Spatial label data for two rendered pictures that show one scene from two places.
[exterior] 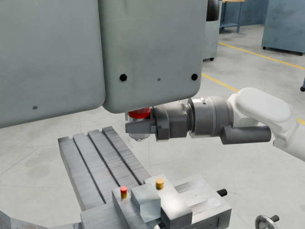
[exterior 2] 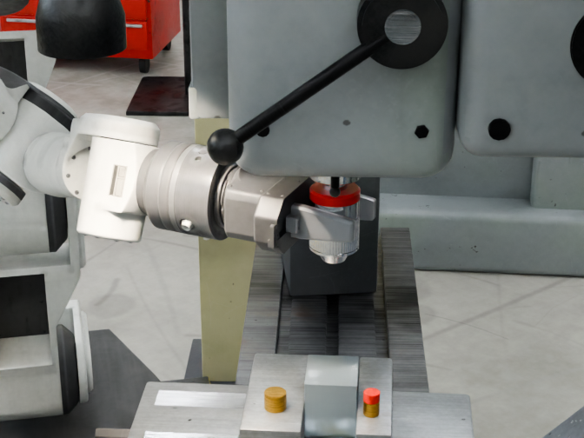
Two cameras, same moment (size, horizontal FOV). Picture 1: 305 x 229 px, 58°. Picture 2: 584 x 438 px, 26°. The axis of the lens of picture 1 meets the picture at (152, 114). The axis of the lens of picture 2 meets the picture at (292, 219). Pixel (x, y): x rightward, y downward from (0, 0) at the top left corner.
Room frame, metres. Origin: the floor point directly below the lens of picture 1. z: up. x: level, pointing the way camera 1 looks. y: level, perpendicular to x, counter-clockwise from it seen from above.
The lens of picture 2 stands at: (1.47, 0.52, 1.71)
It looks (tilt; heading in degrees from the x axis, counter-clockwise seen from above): 23 degrees down; 209
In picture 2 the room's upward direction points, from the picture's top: straight up
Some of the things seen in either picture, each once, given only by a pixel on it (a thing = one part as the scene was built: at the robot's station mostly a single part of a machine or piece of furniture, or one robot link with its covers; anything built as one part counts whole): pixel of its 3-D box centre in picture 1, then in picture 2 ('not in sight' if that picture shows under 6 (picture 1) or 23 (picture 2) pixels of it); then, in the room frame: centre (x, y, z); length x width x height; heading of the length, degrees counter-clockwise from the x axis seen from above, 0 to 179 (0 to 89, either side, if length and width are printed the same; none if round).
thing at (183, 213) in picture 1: (166, 200); (276, 406); (0.52, -0.03, 1.02); 0.15 x 0.06 x 0.04; 25
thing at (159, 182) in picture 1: (159, 183); (275, 399); (0.55, -0.02, 1.05); 0.02 x 0.02 x 0.02
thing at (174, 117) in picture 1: (181, 119); (245, 201); (0.52, -0.06, 1.24); 0.13 x 0.12 x 0.10; 6
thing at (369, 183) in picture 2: not in sight; (324, 196); (0.02, -0.24, 1.03); 0.22 x 0.12 x 0.20; 35
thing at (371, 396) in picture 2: (123, 192); (371, 402); (0.51, 0.07, 1.05); 0.02 x 0.02 x 0.03
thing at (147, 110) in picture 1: (139, 111); (335, 192); (0.52, 0.03, 1.26); 0.05 x 0.05 x 0.01
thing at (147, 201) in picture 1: (145, 202); (331, 395); (0.49, 0.02, 1.03); 0.06 x 0.05 x 0.06; 25
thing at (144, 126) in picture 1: (140, 128); (345, 202); (0.48, 0.02, 1.24); 0.06 x 0.02 x 0.03; 96
